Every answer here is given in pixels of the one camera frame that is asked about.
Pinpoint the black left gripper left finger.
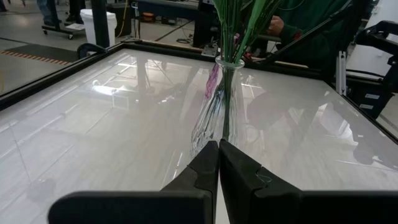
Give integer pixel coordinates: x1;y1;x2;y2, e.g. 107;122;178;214
47;140;220;224

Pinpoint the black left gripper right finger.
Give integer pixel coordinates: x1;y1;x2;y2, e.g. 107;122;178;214
219;138;398;224

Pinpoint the white plastic bucket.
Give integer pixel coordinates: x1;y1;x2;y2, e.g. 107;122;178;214
80;8;118;48

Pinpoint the silver aluminium profile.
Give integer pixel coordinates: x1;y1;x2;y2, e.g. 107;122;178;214
335;50;347;96

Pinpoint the black table frame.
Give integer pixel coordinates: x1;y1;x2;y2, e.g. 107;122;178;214
0;39;398;146

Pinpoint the black wheeled cart base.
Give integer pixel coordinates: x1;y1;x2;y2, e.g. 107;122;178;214
41;22;83;40

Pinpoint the dark hazard-striped floor mat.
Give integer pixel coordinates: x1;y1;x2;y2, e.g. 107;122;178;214
0;43;79;67

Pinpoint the person's hand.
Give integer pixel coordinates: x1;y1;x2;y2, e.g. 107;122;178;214
267;15;285;37

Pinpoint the pink glass vase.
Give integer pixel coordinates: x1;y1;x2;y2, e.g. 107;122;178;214
204;63;221;100

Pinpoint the clear glass vase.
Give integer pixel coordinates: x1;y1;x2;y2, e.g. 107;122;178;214
190;55;246;157

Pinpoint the person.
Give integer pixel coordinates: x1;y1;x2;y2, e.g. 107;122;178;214
64;0;86;26
36;0;58;27
267;0;354;68

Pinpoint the black curved frame clamp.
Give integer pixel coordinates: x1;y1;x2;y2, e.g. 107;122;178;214
76;42;106;60

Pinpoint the dark workbench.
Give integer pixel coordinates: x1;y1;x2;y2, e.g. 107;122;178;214
133;0;218;49

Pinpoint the grey metal bracket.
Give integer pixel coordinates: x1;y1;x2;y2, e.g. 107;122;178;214
201;43;220;58

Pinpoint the black rig strut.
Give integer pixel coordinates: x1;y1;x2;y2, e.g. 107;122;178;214
263;4;356;65

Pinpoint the yellow floor cable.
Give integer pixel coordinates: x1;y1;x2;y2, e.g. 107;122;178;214
116;0;129;39

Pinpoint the black upright rig post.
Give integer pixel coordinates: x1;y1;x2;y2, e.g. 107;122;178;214
90;0;111;49

